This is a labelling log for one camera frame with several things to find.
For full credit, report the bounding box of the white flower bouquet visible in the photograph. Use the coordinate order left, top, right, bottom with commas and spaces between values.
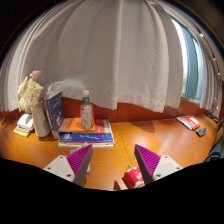
17, 69, 45, 113

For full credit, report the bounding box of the clear plastic bottle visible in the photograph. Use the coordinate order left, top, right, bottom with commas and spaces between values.
79, 89, 95, 130

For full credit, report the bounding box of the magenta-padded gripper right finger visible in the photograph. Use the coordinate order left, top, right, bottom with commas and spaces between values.
134, 143, 184, 185

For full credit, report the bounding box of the white ceramic vase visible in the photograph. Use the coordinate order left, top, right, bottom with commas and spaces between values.
31, 100, 52, 138

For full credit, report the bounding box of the red and white charger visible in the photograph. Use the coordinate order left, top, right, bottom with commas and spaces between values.
123, 165, 145, 189

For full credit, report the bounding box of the dark bag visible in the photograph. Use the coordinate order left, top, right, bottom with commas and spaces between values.
203, 132, 224, 163

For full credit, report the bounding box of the yellow book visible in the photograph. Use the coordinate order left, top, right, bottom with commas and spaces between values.
13, 124, 33, 138

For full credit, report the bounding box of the red book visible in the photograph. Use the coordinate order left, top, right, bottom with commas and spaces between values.
176, 115, 201, 131

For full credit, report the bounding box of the dark blue hardcover book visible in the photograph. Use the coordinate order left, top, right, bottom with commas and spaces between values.
44, 90, 66, 140

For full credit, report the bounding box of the window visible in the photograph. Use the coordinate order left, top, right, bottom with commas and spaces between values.
171, 18, 205, 102

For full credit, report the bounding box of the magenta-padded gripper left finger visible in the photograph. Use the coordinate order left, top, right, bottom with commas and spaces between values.
43, 144, 94, 186

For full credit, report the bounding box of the white flat book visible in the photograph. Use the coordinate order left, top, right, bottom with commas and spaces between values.
58, 141, 116, 149

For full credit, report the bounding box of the white curtain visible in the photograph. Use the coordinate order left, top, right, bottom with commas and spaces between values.
0, 0, 224, 114

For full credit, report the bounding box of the small dark pouch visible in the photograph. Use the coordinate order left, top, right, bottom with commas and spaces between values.
195, 127, 208, 138

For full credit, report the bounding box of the white notebook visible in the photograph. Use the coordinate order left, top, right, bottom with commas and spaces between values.
16, 113, 35, 132

